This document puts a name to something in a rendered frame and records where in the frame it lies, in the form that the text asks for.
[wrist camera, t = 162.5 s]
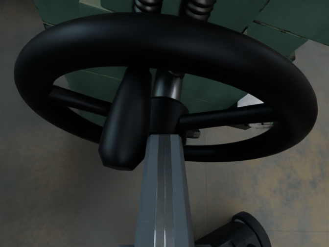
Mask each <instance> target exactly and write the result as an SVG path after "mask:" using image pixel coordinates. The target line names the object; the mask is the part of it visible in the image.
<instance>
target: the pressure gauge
mask: <svg viewBox="0 0 329 247"><path fill-rule="evenodd" d="M275 123H276V122H269V123H264V125H261V123H251V124H248V126H249V127H251V128H256V129H268V128H271V127H272V126H273V125H274V124H275Z"/></svg>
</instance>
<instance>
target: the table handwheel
mask: <svg viewBox="0 0 329 247"><path fill-rule="evenodd" d="M115 66H124V67H143V68H154V69H157V70H156V75H155V81H154V86H153V92H152V97H151V114H150V128H149V136H150V135H151V134H178V135H179V136H180V137H181V138H182V143H183V151H184V159H185V161H191V162H234V161H245V160H252V159H258V158H263V157H267V156H271V155H274V154H277V153H280V152H283V151H285V150H287V149H289V148H291V147H293V146H295V145H297V144H298V143H299V142H301V141H302V140H303V139H304V138H305V137H306V136H307V135H308V134H309V133H310V132H311V130H312V129H313V127H314V125H315V122H316V119H317V116H318V103H317V97H316V95H315V92H314V90H313V88H312V86H311V84H310V82H309V81H308V79H307V78H306V76H305V75H304V74H303V73H302V72H301V71H300V70H299V68H298V67H296V66H295V65H294V64H293V63H292V62H291V61H290V60H288V59H287V58H285V57H284V56H283V55H281V54H280V53H278V52H277V51H275V50H274V49H272V48H270V47H269V46H267V45H266V44H264V43H262V42H260V41H258V40H256V39H254V38H252V37H250V36H247V35H245V34H242V33H240V32H238V31H235V30H232V29H229V28H226V27H223V26H220V25H216V24H212V23H209V22H206V21H201V20H197V19H192V18H188V17H181V16H175V15H169V14H159V13H145V12H116V13H103V14H96V15H90V16H85V17H81V18H76V19H72V20H69V21H65V22H62V23H59V24H56V25H54V26H52V27H49V28H47V29H46V30H44V31H42V32H40V33H39V34H37V35H36V36H35V37H33V38H32V39H31V40H30V41H29V42H28V43H27V44H26V45H25V46H24V47H23V48H22V50H21V51H20V53H19V55H18V57H17V60H16V62H15V66H14V80H15V84H16V87H17V89H18V92H19V94H20V96H21V97H22V99H23V100H24V101H25V103H26V104H27V105H28V106H29V107H30V108H31V109H32V110H33V111H34V112H35V113H37V114H38V115H39V116H40V117H42V118H43V119H45V120H46V121H48V122H49V123H51V124H53V125H54V126H56V127H58V128H60V129H62V130H64V131H66V132H68V133H70V134H73V135H75V136H77V137H80V138H82V139H85V140H87V141H90V142H93V143H96V144H99V142H100V138H101V133H102V129H103V127H102V126H99V125H97V124H95V123H93V122H91V121H89V120H87V119H85V118H83V117H81V116H80V115H78V114H77V113H75V112H74V111H72V110H71V109H69V108H68V107H71V108H75V109H79V110H83V111H87V112H91V113H95V114H98V115H101V116H104V117H107V115H108V112H109V110H110V107H111V105H112V103H111V102H107V101H103V100H100V99H96V98H93V97H90V96H87V95H84V94H81V93H78V92H74V91H71V90H68V89H65V88H62V87H59V86H56V85H53V83H54V81H55V80H56V79H58V78H59V77H61V76H62V75H65V74H68V73H71V72H75V71H78V70H83V69H89V68H97V67H115ZM167 70H169V71H175V72H181V73H186V74H192V75H196V76H200V77H204V78H208V79H211V80H215V81H218V82H221V83H224V84H227V85H230V86H233V87H235V88H238V89H240V90H242V91H244V92H247V93H249V94H250V95H252V96H254V97H256V98H258V99H259V100H261V101H262V102H263V103H260V104H254V105H247V106H242V107H236V108H230V109H224V110H215V111H207V112H199V113H190V114H189V110H188V109H187V108H186V107H185V106H184V105H183V104H182V103H181V102H180V101H181V93H182V85H183V78H182V79H180V77H174V76H172V75H170V74H169V73H168V71H167ZM269 122H276V123H275V124H274V125H273V126H272V127H271V128H270V129H269V130H267V131H266V132H264V133H262V134H260V135H258V136H256V137H253V138H250V139H246V140H243V141H238V142H233V143H227V144H219V145H200V146H197V145H186V141H187V131H188V130H195V129H203V128H211V127H219V126H227V125H239V124H257V123H269Z"/></svg>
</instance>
